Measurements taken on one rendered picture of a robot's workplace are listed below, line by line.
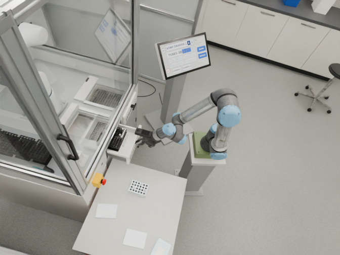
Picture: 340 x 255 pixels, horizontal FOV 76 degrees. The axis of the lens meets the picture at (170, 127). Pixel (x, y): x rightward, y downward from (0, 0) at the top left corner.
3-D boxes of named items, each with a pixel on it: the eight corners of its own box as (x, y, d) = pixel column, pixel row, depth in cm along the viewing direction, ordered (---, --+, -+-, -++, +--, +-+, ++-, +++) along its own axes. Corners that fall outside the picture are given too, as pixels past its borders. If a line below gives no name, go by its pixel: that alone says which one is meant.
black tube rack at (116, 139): (126, 134, 169) (126, 129, 164) (118, 153, 158) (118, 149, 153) (99, 126, 169) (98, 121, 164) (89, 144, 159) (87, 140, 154)
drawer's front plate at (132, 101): (136, 100, 192) (136, 91, 183) (124, 125, 175) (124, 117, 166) (134, 99, 192) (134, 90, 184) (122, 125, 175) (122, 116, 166)
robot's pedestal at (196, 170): (199, 170, 252) (221, 133, 191) (203, 196, 235) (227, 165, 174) (174, 169, 248) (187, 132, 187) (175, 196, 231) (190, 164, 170)
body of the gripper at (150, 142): (149, 148, 153) (160, 143, 145) (139, 142, 149) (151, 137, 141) (152, 139, 157) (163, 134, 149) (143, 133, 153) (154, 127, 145)
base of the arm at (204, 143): (217, 138, 181) (222, 131, 173) (218, 154, 172) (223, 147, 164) (200, 134, 179) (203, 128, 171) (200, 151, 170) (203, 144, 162)
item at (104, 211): (118, 205, 145) (117, 204, 144) (115, 218, 140) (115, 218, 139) (98, 204, 144) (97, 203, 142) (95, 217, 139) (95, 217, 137)
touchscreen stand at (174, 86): (193, 132, 283) (218, 70, 200) (164, 145, 265) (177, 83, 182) (173, 105, 304) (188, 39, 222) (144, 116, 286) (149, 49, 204)
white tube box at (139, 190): (149, 186, 155) (149, 184, 152) (144, 197, 150) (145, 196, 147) (132, 181, 156) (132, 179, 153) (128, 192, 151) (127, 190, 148)
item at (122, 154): (138, 132, 171) (138, 128, 166) (127, 161, 156) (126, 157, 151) (89, 119, 172) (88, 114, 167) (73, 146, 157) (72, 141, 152)
